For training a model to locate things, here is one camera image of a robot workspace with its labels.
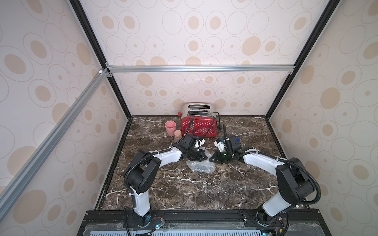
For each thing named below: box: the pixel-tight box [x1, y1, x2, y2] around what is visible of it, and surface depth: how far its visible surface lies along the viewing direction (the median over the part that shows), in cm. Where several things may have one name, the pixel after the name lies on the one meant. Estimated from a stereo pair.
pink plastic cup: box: [164, 119, 177, 137], surface depth 105 cm
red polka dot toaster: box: [178, 102, 218, 138], surface depth 101 cm
